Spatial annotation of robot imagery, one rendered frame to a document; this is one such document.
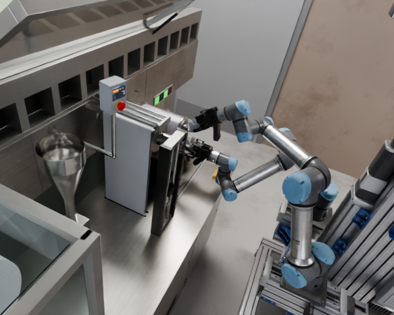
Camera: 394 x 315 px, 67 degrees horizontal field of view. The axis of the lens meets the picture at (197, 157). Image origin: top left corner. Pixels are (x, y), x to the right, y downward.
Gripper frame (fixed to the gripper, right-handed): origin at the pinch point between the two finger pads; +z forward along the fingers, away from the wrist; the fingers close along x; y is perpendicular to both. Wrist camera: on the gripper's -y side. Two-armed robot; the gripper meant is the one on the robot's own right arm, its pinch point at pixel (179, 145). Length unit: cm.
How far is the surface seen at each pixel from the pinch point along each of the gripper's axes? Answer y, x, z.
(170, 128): 18.0, 12.0, 1.7
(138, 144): 24.7, 41.4, 2.7
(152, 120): 36, 38, -1
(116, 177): -0.8, 41.3, 14.1
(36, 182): 12, 72, 30
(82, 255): 50, 108, -25
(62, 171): 40, 83, 3
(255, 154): -109, -180, -32
